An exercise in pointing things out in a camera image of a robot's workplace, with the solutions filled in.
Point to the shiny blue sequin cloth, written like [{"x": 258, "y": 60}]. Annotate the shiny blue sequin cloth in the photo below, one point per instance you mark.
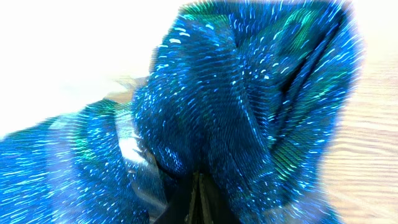
[{"x": 247, "y": 93}]

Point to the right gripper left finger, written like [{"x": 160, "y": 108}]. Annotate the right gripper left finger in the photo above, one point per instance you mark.
[{"x": 184, "y": 205}]

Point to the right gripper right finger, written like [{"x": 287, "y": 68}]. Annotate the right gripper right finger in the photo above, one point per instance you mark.
[{"x": 214, "y": 209}]

